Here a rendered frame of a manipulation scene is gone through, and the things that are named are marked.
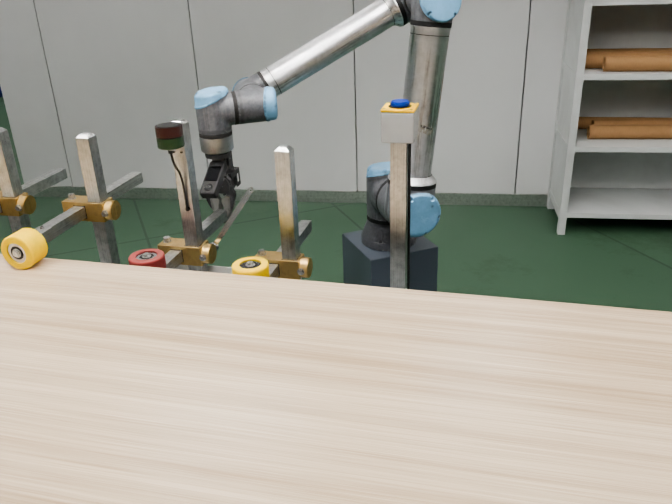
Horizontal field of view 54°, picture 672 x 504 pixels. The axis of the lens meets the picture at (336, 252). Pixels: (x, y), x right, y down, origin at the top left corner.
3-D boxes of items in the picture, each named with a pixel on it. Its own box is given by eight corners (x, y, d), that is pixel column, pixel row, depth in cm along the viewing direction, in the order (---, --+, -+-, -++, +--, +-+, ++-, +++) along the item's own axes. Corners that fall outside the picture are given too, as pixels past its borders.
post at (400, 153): (390, 317, 160) (391, 136, 142) (410, 319, 159) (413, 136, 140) (387, 326, 156) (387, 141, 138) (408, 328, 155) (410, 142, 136)
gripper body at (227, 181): (242, 186, 190) (237, 146, 185) (230, 197, 183) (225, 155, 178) (217, 184, 192) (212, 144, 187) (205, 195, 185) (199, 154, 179)
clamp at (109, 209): (77, 212, 172) (74, 193, 169) (124, 215, 168) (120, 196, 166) (63, 221, 166) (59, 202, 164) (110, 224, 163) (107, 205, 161)
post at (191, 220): (199, 300, 172) (174, 117, 152) (212, 301, 171) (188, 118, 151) (193, 306, 169) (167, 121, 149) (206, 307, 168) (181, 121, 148)
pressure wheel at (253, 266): (230, 306, 148) (225, 260, 143) (261, 296, 152) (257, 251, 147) (246, 321, 142) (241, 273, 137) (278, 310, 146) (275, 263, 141)
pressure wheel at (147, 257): (146, 288, 158) (139, 245, 153) (177, 291, 156) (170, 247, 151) (129, 305, 151) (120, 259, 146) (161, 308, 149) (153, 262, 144)
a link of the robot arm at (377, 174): (401, 202, 232) (402, 154, 225) (420, 219, 217) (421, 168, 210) (360, 208, 228) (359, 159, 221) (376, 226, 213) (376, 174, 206)
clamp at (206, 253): (169, 254, 169) (166, 236, 167) (217, 258, 166) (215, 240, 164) (158, 264, 164) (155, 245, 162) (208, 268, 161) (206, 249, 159)
